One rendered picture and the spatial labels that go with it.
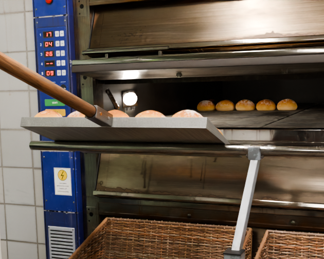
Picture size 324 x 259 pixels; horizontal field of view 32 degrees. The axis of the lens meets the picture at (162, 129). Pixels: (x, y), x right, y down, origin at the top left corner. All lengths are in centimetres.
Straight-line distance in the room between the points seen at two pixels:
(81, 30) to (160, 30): 32
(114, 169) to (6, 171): 49
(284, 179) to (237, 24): 53
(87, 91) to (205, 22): 52
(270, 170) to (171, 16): 63
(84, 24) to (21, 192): 72
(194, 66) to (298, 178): 50
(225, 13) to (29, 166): 98
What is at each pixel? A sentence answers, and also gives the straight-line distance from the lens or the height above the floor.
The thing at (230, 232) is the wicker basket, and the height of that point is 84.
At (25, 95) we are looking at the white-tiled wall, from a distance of 227.
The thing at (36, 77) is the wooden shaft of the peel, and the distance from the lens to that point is 119.
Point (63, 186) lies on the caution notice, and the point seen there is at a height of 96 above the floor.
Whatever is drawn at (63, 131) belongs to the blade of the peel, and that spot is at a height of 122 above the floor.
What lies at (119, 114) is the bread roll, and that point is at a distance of 150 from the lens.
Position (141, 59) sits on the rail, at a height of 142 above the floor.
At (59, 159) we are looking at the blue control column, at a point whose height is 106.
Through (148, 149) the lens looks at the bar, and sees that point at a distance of 160.
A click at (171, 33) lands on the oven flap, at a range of 196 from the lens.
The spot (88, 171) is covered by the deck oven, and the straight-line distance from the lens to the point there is 215.
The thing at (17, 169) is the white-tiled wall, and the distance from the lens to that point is 233.
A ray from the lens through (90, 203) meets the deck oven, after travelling 217.
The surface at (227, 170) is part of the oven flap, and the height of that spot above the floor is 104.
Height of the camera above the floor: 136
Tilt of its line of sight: 5 degrees down
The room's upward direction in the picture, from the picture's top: 2 degrees counter-clockwise
